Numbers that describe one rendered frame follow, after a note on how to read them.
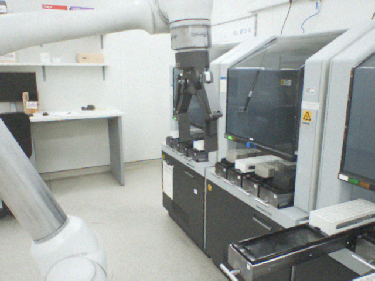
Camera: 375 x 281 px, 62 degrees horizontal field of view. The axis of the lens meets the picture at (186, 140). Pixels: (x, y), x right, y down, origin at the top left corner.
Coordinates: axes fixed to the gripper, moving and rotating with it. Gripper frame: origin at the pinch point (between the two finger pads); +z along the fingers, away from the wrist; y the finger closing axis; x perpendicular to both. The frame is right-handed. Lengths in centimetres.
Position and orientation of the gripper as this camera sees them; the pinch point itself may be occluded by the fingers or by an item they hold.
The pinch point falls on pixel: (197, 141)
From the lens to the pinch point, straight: 73.1
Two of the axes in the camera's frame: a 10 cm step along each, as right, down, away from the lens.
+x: 9.1, -1.4, 4.0
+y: 4.2, 1.6, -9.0
